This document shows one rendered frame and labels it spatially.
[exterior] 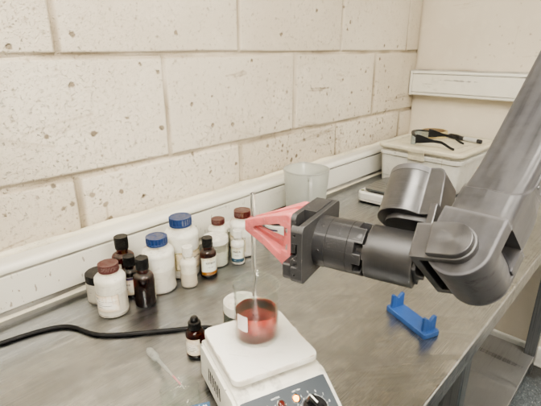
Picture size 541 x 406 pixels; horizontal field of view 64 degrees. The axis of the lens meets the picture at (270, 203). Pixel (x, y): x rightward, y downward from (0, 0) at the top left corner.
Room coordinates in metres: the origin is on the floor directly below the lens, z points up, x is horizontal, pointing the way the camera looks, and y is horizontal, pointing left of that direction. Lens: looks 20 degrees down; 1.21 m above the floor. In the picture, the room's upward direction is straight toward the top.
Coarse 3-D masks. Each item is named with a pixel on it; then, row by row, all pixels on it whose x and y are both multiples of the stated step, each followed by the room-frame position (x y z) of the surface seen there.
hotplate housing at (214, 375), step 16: (208, 352) 0.49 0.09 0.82; (208, 368) 0.48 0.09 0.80; (304, 368) 0.46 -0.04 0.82; (320, 368) 0.46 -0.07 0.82; (208, 384) 0.49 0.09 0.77; (224, 384) 0.43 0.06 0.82; (256, 384) 0.43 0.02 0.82; (272, 384) 0.43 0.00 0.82; (288, 384) 0.43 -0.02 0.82; (224, 400) 0.43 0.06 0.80; (240, 400) 0.40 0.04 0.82
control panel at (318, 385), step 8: (320, 376) 0.45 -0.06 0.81; (296, 384) 0.43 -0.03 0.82; (304, 384) 0.44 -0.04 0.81; (312, 384) 0.44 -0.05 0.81; (320, 384) 0.44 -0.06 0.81; (272, 392) 0.42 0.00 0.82; (280, 392) 0.42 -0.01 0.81; (288, 392) 0.42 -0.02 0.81; (296, 392) 0.42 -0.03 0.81; (304, 392) 0.43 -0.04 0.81; (312, 392) 0.43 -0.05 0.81; (320, 392) 0.43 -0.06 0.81; (328, 392) 0.43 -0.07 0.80; (256, 400) 0.41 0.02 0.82; (264, 400) 0.41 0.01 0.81; (272, 400) 0.41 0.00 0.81; (288, 400) 0.41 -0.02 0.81; (304, 400) 0.42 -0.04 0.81; (328, 400) 0.42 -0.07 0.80; (336, 400) 0.42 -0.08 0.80
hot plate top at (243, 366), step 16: (208, 336) 0.50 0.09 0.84; (224, 336) 0.50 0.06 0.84; (288, 336) 0.50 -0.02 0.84; (224, 352) 0.47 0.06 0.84; (240, 352) 0.47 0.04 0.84; (256, 352) 0.47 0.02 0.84; (272, 352) 0.47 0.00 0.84; (288, 352) 0.47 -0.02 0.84; (304, 352) 0.47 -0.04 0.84; (224, 368) 0.44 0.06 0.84; (240, 368) 0.44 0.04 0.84; (256, 368) 0.44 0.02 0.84; (272, 368) 0.44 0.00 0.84; (288, 368) 0.44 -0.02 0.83; (240, 384) 0.41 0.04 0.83
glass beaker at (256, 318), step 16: (240, 288) 0.52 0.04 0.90; (272, 288) 0.52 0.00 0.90; (240, 304) 0.48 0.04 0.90; (256, 304) 0.47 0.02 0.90; (272, 304) 0.48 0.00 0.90; (240, 320) 0.48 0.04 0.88; (256, 320) 0.47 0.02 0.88; (272, 320) 0.48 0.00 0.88; (240, 336) 0.48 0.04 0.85; (256, 336) 0.47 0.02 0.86; (272, 336) 0.48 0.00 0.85
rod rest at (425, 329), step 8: (392, 296) 0.69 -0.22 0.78; (400, 296) 0.69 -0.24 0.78; (392, 304) 0.69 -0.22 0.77; (400, 304) 0.69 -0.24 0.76; (392, 312) 0.68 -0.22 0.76; (400, 312) 0.67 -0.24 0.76; (408, 312) 0.67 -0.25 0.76; (400, 320) 0.66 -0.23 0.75; (408, 320) 0.65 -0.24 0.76; (416, 320) 0.65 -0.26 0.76; (424, 320) 0.62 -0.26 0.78; (432, 320) 0.62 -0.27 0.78; (416, 328) 0.63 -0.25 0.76; (424, 328) 0.61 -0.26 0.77; (432, 328) 0.62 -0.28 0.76; (424, 336) 0.61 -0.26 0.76; (432, 336) 0.61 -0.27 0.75
